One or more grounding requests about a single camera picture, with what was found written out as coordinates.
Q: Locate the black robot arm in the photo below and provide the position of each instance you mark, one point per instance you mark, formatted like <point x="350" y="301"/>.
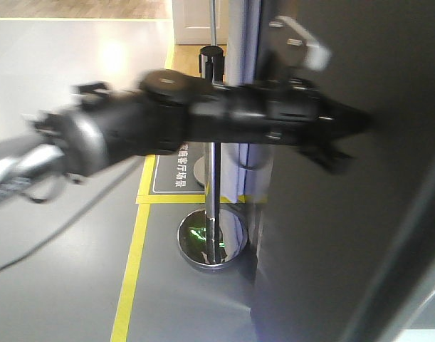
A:
<point x="168" y="109"/>

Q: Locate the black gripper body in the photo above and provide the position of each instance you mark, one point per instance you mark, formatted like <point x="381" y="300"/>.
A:
<point x="250" y="114"/>

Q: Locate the chrome stanchion post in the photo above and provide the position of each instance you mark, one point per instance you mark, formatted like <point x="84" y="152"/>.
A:
<point x="212" y="238"/>

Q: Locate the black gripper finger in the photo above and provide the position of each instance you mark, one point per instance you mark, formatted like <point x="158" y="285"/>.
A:
<point x="327" y="156"/>
<point x="342" y="121"/>

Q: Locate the grey floor sign mat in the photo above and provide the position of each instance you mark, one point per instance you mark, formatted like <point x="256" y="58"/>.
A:
<point x="174" y="174"/>

